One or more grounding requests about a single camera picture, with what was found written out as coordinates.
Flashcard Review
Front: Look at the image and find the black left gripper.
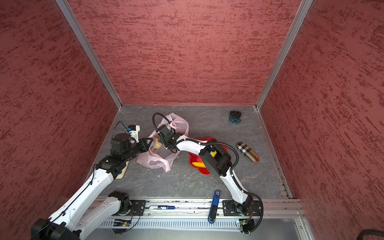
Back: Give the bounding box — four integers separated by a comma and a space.
123, 137, 154, 161

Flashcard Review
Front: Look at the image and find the pink plastic bag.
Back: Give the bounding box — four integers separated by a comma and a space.
137, 113, 190, 172

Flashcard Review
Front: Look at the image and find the red flower-shaped bowl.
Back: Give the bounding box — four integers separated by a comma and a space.
186, 138, 231, 177

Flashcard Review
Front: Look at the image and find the yellow fake banana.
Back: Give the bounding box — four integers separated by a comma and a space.
192, 162, 206, 168

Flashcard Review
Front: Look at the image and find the beige fake garlic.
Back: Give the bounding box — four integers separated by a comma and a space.
154, 138, 163, 150

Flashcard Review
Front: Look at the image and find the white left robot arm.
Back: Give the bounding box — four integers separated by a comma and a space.
31, 134, 153, 240

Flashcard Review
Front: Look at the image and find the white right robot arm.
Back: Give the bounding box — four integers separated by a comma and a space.
155, 125, 253, 216

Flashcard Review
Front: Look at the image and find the cream yellow calculator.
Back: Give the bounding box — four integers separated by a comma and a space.
116, 161, 129, 179

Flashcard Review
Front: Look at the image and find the blue marker pen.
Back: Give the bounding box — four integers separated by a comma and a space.
149, 205, 176, 211

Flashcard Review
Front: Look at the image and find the blue black handheld device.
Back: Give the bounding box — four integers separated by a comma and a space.
208, 190, 221, 224

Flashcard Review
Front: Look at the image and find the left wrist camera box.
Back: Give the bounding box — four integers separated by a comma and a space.
127, 125, 140, 143

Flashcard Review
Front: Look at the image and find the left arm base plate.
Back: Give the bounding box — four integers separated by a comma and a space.
130, 200, 147, 217

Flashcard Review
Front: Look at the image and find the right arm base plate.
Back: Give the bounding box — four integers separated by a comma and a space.
222, 200, 263, 217

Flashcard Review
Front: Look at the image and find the aluminium front rail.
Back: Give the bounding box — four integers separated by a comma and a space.
61, 197, 304, 220

